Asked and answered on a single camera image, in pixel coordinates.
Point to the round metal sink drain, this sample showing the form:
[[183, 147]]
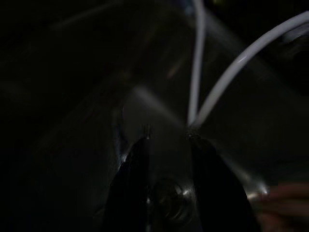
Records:
[[170, 200]]

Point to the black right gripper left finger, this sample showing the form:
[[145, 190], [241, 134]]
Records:
[[132, 188]]

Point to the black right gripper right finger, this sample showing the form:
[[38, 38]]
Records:
[[217, 188]]

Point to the person's hand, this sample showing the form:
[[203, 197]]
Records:
[[287, 207]]

